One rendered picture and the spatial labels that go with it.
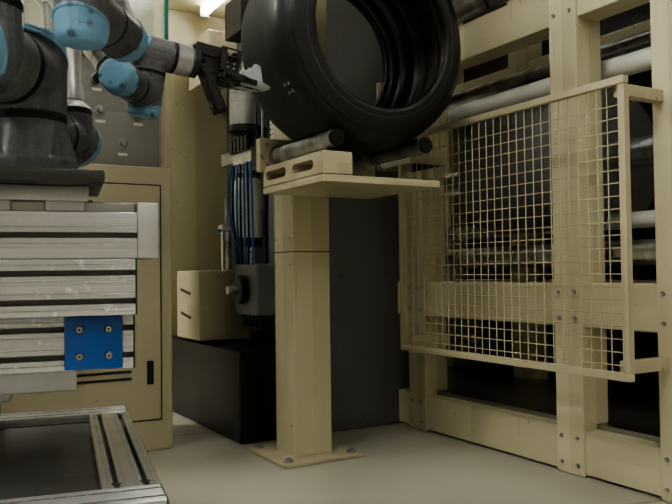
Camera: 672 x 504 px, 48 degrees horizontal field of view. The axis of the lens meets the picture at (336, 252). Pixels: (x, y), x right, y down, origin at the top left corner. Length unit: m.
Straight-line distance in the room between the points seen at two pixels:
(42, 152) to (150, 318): 1.29
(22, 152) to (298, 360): 1.26
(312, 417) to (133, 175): 0.94
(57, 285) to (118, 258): 0.10
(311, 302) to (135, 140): 0.78
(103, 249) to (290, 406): 1.19
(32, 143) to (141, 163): 1.30
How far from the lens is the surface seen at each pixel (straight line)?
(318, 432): 2.35
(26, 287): 1.25
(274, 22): 1.98
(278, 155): 2.19
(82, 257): 1.25
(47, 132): 1.28
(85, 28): 1.15
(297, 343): 2.28
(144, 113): 1.85
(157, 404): 2.51
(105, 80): 1.74
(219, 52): 1.95
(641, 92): 1.95
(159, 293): 2.48
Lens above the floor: 0.56
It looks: 1 degrees up
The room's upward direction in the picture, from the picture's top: 1 degrees counter-clockwise
